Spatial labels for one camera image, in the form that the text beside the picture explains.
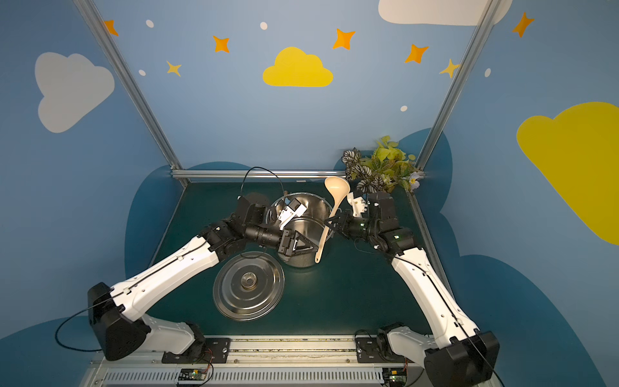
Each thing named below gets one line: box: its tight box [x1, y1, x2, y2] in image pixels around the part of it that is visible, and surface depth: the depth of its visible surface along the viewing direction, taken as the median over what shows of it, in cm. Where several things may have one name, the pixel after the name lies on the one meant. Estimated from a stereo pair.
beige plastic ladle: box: [314, 175, 351, 264], surface depth 76 cm
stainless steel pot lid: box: [212, 251, 286, 322], surface depth 88 cm
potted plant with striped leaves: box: [342, 135, 426, 193], surface depth 100 cm
